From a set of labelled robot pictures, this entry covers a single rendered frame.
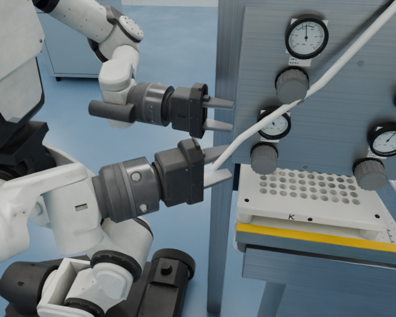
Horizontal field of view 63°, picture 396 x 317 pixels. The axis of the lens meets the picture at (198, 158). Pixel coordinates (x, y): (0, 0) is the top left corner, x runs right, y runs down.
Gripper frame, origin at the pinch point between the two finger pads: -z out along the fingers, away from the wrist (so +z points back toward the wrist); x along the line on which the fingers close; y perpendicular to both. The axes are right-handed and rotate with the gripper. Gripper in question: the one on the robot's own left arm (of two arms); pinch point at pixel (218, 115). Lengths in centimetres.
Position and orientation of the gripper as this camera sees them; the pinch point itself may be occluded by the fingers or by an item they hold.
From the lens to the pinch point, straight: 66.5
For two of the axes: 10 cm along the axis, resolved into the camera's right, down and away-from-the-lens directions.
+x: -0.1, 7.7, 6.4
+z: -9.5, -2.0, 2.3
